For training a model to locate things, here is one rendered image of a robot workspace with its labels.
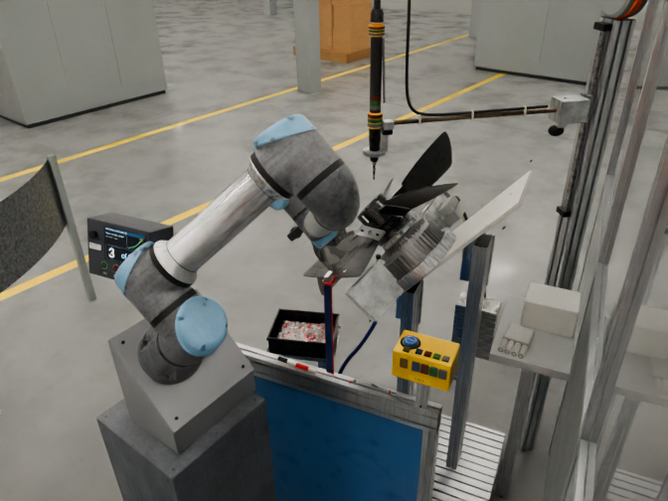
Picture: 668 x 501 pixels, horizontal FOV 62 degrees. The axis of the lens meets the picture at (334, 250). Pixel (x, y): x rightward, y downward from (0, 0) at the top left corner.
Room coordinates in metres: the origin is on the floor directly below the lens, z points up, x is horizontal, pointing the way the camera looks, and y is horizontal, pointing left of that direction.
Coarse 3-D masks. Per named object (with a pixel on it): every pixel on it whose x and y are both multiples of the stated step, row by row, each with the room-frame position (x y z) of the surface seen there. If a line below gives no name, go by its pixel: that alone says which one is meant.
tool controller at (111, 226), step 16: (96, 224) 1.58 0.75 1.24; (112, 224) 1.56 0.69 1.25; (128, 224) 1.56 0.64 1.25; (144, 224) 1.58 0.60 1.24; (160, 224) 1.59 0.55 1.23; (96, 240) 1.57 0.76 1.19; (112, 240) 1.54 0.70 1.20; (128, 240) 1.52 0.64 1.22; (144, 240) 1.49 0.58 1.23; (160, 240) 1.53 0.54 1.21; (96, 256) 1.56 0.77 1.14; (96, 272) 1.55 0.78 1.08; (112, 272) 1.52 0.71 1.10
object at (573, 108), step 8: (552, 96) 1.74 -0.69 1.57; (560, 96) 1.73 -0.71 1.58; (568, 96) 1.73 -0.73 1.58; (576, 96) 1.72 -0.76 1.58; (584, 96) 1.72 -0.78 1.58; (552, 104) 1.73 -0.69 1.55; (560, 104) 1.69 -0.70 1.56; (568, 104) 1.68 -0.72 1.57; (576, 104) 1.68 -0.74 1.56; (584, 104) 1.69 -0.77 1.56; (552, 112) 1.72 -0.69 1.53; (560, 112) 1.68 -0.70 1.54; (568, 112) 1.68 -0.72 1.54; (576, 112) 1.68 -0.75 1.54; (584, 112) 1.69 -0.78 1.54; (560, 120) 1.67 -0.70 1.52; (568, 120) 1.68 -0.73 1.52; (576, 120) 1.68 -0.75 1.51; (584, 120) 1.69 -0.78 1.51
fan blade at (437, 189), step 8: (448, 184) 1.47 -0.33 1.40; (456, 184) 1.49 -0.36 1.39; (408, 192) 1.42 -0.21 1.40; (416, 192) 1.46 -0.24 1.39; (424, 192) 1.49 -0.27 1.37; (432, 192) 1.51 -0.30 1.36; (440, 192) 1.52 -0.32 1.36; (392, 200) 1.53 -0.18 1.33; (400, 200) 1.55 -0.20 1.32; (408, 200) 1.56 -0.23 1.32; (416, 200) 1.56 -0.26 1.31; (424, 200) 1.56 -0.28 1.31
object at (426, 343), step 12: (420, 336) 1.20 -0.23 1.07; (396, 348) 1.15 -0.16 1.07; (420, 348) 1.15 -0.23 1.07; (432, 348) 1.15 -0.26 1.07; (444, 348) 1.15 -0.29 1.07; (456, 348) 1.15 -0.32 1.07; (396, 360) 1.14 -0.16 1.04; (420, 360) 1.11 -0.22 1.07; (432, 360) 1.10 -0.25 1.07; (456, 360) 1.14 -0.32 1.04; (396, 372) 1.14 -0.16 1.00; (408, 372) 1.13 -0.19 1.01; (432, 384) 1.10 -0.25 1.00; (444, 384) 1.08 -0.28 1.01
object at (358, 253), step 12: (348, 240) 1.58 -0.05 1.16; (360, 240) 1.57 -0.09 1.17; (372, 240) 1.56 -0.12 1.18; (348, 252) 1.50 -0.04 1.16; (360, 252) 1.50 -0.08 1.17; (372, 252) 1.49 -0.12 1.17; (312, 264) 1.51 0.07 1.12; (336, 264) 1.45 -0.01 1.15; (348, 264) 1.44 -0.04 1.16; (360, 264) 1.43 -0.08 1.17; (312, 276) 1.44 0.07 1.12; (348, 276) 1.37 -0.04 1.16
